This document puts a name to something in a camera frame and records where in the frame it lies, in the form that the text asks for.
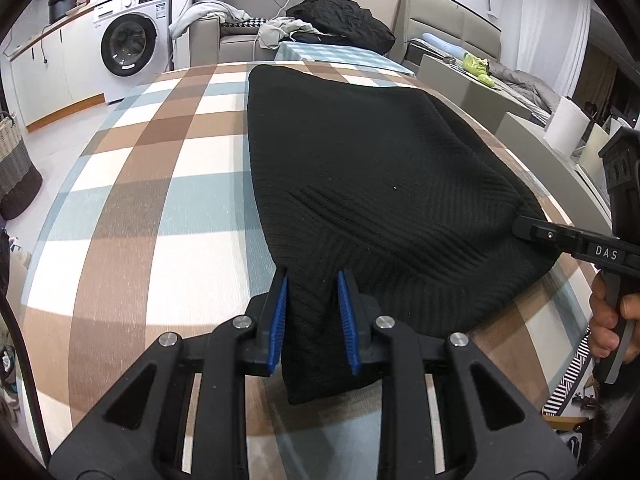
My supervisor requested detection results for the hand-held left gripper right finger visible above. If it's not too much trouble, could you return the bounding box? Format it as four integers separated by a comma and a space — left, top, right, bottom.
336, 270, 593, 480

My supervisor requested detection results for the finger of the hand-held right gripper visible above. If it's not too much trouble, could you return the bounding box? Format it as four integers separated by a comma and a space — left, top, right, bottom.
511, 214, 582, 257

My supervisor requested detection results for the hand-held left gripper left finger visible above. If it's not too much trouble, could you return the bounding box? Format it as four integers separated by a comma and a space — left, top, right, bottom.
47, 266, 291, 480

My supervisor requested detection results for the black knit sweater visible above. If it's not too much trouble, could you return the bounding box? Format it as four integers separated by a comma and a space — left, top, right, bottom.
246, 64, 563, 406

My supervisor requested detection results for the pale clothes pile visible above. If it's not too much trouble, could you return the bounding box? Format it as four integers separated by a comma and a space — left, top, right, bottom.
257, 17, 313, 51

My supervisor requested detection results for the person's right hand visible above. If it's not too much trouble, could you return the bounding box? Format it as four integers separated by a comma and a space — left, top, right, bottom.
589, 272, 640, 361

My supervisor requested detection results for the cream paper roll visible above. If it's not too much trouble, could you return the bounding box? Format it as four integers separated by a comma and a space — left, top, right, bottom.
575, 122, 611, 181

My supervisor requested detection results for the white paper towel roll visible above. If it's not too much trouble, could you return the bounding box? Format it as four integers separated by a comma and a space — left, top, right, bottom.
542, 96, 591, 153

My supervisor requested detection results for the black white striped rug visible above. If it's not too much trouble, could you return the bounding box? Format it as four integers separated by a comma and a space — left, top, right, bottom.
542, 327, 596, 416

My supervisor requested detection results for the grey bedside cabinet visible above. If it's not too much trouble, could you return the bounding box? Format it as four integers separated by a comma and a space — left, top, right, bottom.
417, 54, 501, 133

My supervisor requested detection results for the green plush toy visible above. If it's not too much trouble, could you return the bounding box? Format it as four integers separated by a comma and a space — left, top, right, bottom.
460, 52, 496, 87

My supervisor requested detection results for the white curtain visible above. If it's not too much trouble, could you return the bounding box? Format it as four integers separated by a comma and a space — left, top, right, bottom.
550, 0, 591, 111

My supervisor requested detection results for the brown blue checked tablecloth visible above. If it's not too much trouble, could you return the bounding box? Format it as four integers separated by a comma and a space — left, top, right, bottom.
22, 60, 608, 480

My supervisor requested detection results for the grey bed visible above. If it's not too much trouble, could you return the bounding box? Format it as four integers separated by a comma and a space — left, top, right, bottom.
395, 0, 563, 121

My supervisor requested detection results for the teal checked tablecloth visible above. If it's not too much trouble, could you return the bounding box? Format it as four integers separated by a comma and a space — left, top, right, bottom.
276, 40, 416, 78

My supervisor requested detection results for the grey sofa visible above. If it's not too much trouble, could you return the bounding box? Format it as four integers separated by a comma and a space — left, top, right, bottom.
187, 0, 321, 68

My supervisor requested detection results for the black quilted jacket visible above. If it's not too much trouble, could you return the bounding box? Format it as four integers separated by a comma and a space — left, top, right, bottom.
286, 0, 396, 56

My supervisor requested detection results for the woven laundry basket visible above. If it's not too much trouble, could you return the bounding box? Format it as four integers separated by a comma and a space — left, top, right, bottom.
0, 112, 43, 221

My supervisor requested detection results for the white washing machine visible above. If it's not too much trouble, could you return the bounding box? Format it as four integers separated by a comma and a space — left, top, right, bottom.
92, 0, 174, 106

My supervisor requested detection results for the white lower kitchen cabinet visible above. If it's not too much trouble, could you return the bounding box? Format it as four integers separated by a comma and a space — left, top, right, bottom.
10, 17, 108, 131

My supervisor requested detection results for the white blanket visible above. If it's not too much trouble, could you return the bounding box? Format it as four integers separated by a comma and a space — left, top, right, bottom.
169, 1, 251, 41

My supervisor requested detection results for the dark cooking pot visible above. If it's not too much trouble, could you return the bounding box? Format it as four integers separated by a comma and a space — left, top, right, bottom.
47, 0, 78, 25

